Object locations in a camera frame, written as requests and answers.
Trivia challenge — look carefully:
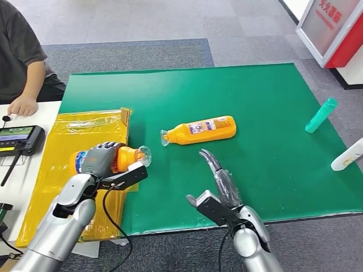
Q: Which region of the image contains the yellow plastic-wrapped flat package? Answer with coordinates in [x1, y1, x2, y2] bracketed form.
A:
[15, 107, 140, 249]

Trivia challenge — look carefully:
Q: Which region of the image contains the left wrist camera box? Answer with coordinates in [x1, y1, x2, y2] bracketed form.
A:
[97, 161, 149, 192]

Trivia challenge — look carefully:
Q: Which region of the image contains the person's hand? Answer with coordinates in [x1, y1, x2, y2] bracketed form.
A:
[7, 93, 39, 117]

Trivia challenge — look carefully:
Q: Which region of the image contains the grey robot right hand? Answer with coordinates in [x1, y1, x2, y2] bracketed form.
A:
[186, 148, 241, 210]

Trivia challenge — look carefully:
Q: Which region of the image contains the black device with green edge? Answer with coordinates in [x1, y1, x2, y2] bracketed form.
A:
[0, 203, 14, 234]

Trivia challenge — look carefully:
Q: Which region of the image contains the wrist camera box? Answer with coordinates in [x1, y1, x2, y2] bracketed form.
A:
[97, 161, 149, 192]
[195, 190, 241, 227]

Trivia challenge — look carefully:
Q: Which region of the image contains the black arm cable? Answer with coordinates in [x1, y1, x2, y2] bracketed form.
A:
[218, 224, 236, 272]
[103, 181, 133, 272]

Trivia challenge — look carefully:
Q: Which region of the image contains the black controller antenna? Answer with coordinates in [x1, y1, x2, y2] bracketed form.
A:
[1, 150, 23, 188]

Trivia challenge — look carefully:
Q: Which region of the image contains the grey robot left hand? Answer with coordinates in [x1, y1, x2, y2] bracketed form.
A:
[82, 141, 127, 179]

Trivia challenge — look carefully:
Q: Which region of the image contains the white plastic bottle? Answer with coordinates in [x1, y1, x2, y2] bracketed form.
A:
[331, 137, 363, 173]

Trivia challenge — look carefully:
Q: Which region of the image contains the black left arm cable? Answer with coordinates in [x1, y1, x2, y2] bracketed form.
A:
[103, 181, 133, 272]

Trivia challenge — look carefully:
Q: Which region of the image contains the black handheld controller with screen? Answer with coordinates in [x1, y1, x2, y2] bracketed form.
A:
[0, 125, 46, 158]

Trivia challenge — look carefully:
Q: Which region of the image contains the teal plastic bottle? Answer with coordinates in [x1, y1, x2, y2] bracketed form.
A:
[305, 97, 339, 134]

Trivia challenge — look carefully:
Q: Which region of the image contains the green table mat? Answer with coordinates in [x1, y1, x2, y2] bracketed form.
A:
[58, 62, 363, 237]

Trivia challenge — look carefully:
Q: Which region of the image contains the person in dark shirt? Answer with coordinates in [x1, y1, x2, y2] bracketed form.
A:
[0, 0, 66, 105]

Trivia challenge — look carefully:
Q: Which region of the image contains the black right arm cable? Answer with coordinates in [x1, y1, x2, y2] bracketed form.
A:
[218, 224, 236, 272]

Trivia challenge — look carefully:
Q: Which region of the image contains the thin black cable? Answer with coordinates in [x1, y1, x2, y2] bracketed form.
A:
[0, 233, 24, 261]

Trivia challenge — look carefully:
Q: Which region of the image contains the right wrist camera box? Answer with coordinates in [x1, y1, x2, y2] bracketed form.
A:
[195, 190, 241, 227]

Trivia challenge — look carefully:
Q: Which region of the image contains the red and white sign stand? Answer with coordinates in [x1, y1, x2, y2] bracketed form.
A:
[295, 0, 363, 70]

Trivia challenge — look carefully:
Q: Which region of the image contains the orange bottle with clear cap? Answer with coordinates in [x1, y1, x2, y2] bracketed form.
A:
[159, 115, 237, 147]
[69, 145, 152, 177]

